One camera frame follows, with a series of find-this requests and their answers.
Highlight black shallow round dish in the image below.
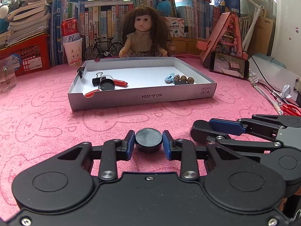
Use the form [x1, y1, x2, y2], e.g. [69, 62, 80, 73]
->
[99, 78, 116, 91]

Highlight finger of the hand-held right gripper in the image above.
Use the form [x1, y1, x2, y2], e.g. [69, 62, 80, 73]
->
[190, 120, 283, 151]
[209, 114, 301, 136]

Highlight red drink can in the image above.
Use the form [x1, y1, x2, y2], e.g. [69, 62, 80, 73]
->
[61, 17, 81, 44]

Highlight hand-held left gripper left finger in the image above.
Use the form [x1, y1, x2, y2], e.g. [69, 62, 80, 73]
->
[47, 130, 136, 182]

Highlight stack of worn books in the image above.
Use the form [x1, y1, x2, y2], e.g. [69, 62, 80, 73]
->
[6, 0, 52, 47]

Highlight row of upright books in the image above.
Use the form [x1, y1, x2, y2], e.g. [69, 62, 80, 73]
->
[79, 1, 140, 53]

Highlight black cable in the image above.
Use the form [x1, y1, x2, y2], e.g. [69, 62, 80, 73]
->
[242, 50, 283, 92]

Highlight white cardboard tray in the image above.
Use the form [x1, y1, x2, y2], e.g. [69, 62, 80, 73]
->
[68, 56, 217, 111]

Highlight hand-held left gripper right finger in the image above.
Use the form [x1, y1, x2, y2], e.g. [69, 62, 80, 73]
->
[162, 130, 257, 182]

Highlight white plastic pipe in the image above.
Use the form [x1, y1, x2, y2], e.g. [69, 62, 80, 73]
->
[242, 0, 266, 50]

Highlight red scissors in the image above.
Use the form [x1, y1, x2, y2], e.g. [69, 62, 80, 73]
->
[270, 90, 301, 117]

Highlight wooden drawer shelf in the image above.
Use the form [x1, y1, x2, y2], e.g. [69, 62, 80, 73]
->
[173, 37, 212, 55]

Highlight clear glass mug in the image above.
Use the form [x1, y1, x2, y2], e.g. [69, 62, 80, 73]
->
[0, 56, 17, 93]

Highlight small jar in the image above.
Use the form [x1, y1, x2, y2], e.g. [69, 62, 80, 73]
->
[167, 41, 176, 57]

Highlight black binder clip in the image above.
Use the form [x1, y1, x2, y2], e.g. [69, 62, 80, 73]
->
[75, 62, 86, 79]

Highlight large red plastic basket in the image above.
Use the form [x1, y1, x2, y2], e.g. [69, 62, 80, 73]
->
[0, 33, 52, 77]

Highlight row of blue-spined books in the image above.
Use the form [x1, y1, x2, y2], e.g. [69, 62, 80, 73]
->
[175, 0, 227, 41]

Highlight row of thin blue books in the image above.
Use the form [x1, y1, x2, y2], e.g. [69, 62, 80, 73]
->
[50, 0, 81, 66]

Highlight colourful printed box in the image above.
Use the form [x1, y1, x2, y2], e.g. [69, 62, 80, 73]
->
[164, 16, 185, 38]

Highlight white flat case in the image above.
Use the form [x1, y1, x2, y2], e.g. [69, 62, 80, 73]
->
[248, 53, 301, 95]

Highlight white cat paper cup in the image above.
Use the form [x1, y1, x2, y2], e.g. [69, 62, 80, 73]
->
[63, 37, 83, 67]

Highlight curly haired doll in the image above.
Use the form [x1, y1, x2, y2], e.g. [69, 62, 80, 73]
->
[119, 6, 172, 58]

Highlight black round puck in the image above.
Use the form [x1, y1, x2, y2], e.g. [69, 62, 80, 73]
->
[135, 127, 163, 153]

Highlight black clip with red handle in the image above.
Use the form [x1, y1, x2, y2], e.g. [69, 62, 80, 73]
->
[91, 72, 128, 88]

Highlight black smartphone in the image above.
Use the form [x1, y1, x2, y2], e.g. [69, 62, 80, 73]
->
[209, 51, 250, 80]

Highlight pink printed towel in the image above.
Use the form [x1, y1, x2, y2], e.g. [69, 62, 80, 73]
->
[0, 54, 301, 217]

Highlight black miniature bicycle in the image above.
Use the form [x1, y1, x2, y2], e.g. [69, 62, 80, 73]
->
[84, 37, 124, 61]

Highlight blue and white plush toy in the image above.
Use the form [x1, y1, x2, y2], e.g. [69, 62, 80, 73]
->
[0, 0, 15, 34]

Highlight white cable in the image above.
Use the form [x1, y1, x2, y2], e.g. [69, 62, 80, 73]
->
[249, 73, 286, 115]

